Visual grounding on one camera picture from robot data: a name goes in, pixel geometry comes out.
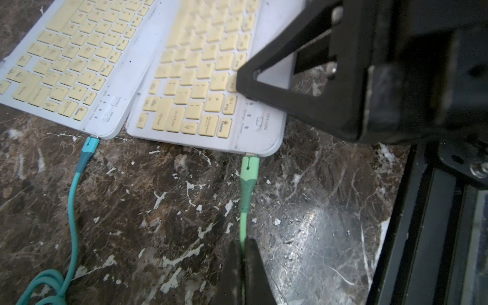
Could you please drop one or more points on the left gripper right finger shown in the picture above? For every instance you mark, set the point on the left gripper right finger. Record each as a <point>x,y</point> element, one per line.
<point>257,287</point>

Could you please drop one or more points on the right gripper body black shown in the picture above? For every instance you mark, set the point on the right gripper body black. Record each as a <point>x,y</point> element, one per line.
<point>428,76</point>

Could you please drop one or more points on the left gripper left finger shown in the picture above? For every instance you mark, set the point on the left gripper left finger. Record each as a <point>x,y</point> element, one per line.
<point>229,289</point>

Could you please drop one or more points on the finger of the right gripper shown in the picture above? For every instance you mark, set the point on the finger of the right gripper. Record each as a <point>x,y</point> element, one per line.
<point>315,69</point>

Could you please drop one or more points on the white wireless keyboard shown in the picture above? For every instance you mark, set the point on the white wireless keyboard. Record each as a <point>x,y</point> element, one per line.
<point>188,95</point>
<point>83,62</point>

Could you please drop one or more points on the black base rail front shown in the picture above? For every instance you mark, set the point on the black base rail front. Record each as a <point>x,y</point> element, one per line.
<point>435,248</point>

